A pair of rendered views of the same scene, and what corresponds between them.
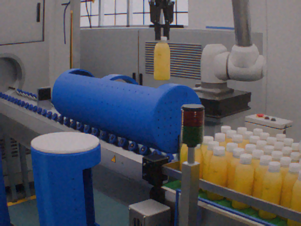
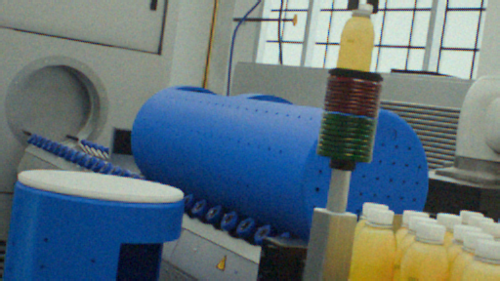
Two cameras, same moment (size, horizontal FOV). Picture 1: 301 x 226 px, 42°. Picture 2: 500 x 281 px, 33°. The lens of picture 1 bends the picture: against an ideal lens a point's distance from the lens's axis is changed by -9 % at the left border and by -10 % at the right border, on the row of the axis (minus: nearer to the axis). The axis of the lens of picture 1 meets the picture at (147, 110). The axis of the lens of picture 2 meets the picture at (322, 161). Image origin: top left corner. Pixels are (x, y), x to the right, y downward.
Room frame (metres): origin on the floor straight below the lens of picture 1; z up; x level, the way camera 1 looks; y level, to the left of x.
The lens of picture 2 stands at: (0.18, -0.20, 1.20)
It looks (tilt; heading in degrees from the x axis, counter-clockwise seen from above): 3 degrees down; 6
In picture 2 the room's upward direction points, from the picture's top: 8 degrees clockwise
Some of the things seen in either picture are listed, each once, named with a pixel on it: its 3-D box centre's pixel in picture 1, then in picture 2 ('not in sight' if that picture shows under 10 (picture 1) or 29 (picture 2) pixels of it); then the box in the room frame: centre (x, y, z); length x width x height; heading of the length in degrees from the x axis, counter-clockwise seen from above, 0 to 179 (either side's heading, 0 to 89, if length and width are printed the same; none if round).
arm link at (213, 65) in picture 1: (216, 62); (494, 118); (2.38, -0.39, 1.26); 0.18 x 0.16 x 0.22; 60
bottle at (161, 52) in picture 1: (161, 60); (354, 56); (1.76, -0.06, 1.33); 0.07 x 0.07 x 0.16
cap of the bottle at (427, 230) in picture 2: (219, 150); (431, 230); (1.32, -0.24, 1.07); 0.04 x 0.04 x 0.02
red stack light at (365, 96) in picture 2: (192, 116); (352, 97); (1.12, -0.12, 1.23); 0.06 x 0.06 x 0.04
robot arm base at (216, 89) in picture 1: (211, 86); (477, 169); (2.40, -0.37, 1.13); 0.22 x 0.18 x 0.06; 46
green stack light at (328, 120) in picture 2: (191, 133); (346, 137); (1.12, -0.12, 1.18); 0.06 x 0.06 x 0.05
